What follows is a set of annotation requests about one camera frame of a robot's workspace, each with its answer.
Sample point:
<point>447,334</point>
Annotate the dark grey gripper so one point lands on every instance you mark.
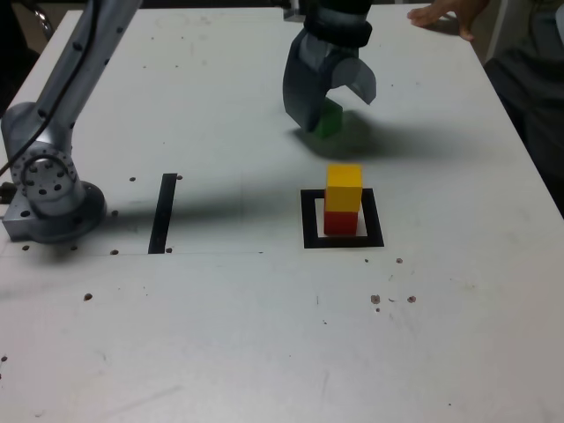
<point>330,50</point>

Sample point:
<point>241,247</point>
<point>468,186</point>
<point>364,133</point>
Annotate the green cube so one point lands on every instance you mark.
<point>331,121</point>

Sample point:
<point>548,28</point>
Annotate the yellow cube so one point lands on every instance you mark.
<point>343,189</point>

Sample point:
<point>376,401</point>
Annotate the red cube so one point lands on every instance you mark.
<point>340,222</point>

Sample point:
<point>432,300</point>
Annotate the black tape square outline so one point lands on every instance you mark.
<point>308,220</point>

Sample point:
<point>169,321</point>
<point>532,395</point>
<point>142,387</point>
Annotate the person's hand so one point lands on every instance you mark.
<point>458,13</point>

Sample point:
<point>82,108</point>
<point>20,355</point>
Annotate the person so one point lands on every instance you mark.
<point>537,88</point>

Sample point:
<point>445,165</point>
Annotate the black tape strip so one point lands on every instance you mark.
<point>161,220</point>

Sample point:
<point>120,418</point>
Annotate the metal chair frame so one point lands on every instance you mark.
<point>44,20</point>

